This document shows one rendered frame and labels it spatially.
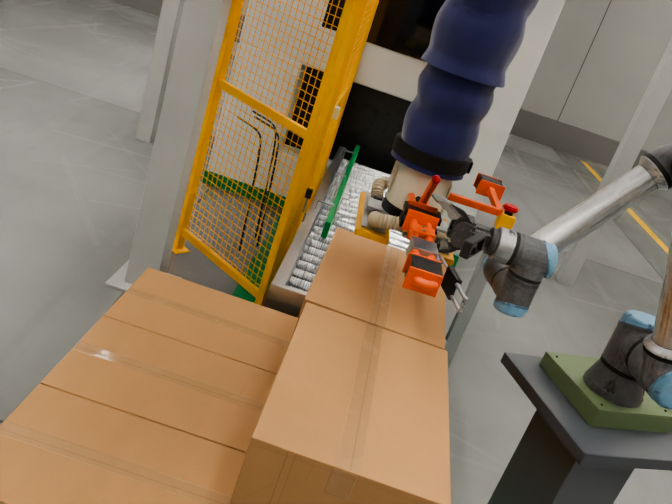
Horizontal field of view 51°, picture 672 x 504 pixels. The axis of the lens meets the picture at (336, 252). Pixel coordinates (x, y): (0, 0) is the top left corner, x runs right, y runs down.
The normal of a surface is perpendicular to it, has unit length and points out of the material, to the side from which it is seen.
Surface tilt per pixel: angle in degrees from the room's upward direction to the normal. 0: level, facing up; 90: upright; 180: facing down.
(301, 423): 0
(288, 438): 0
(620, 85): 90
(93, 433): 0
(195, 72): 90
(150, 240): 90
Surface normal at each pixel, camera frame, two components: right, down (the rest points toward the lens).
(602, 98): -0.07, 0.38
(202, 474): 0.30, -0.87
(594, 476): 0.25, 0.46
